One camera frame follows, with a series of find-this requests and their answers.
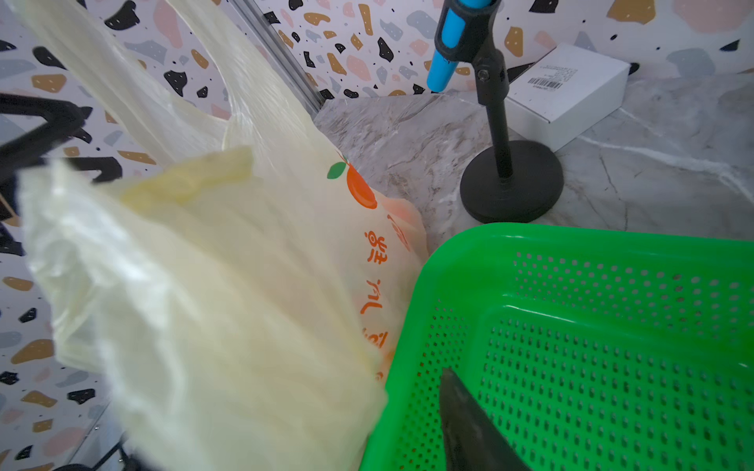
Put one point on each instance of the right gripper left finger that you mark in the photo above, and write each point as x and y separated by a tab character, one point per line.
61	122

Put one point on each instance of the yellow plastic bag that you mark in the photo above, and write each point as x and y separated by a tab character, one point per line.
244	303

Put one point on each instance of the blue toy microphone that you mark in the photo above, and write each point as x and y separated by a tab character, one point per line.
462	29

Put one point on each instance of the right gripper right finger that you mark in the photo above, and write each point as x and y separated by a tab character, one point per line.
471	441

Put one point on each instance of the white cardboard box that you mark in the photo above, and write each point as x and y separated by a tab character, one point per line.
564	94

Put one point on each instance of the green plastic basket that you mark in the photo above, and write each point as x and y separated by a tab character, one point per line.
588	350

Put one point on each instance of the black microphone stand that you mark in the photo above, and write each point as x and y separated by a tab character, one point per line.
511	181

